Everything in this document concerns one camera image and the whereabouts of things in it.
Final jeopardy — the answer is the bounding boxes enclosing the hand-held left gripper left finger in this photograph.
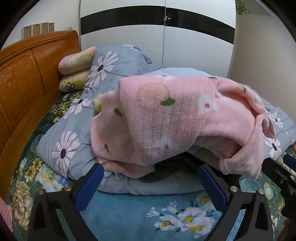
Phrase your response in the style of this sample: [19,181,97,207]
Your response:
[27,162,105,241]

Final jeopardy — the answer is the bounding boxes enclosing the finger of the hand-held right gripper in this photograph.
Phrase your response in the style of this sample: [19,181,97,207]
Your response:
[283,153,296,171]
[261,157,296,218]

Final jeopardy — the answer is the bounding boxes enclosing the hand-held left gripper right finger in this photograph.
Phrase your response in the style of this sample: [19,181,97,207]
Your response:
[197,164,274,241]

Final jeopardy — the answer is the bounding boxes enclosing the pink printed fleece garment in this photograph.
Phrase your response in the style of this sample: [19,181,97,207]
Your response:
[90,74,276,181]

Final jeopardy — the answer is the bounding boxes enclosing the dark grey cloth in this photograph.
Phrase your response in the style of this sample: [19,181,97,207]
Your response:
[143,155,202,184]

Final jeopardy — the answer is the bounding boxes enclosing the green floral bed blanket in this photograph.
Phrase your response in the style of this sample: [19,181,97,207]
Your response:
[6,89,296,241]

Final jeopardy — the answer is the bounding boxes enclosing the grey daisy-print quilt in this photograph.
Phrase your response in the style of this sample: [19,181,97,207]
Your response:
[38,44,296,195]

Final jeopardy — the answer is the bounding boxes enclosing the cream fleece cloth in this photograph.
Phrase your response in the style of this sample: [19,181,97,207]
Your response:
[93,93,107,111]

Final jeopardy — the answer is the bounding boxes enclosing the pink knitted cloth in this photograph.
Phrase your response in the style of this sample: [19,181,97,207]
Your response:
[0,198,14,232]

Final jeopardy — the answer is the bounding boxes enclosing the lower yellow floral pillow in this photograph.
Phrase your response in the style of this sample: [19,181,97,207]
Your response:
[60,70,90,92]

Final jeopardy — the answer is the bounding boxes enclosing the carved wooden headboard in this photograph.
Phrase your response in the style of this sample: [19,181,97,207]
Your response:
[0,30,82,202]

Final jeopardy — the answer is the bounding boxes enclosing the pink floral pillow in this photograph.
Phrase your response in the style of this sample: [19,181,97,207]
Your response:
[58,46,97,75]

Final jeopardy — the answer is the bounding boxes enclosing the white wardrobe with black band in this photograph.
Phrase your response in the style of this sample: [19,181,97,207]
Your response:
[79,0,237,78]

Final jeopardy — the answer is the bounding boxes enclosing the green potted plant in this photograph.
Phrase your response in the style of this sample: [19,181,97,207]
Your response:
[235,0,251,15]

